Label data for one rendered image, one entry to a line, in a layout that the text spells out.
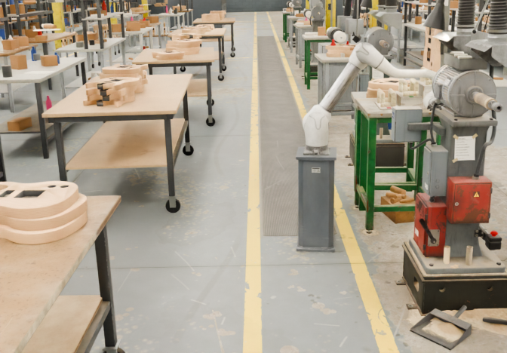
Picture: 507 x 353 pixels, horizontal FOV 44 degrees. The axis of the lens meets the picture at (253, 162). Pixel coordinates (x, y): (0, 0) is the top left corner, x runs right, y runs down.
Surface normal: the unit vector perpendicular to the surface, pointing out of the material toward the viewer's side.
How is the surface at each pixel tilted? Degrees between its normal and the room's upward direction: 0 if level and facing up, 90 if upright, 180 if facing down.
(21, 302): 0
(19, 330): 0
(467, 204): 90
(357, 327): 0
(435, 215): 90
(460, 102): 94
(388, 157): 90
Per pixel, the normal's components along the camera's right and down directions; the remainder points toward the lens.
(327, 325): -0.02, -0.96
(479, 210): 0.00, 0.28
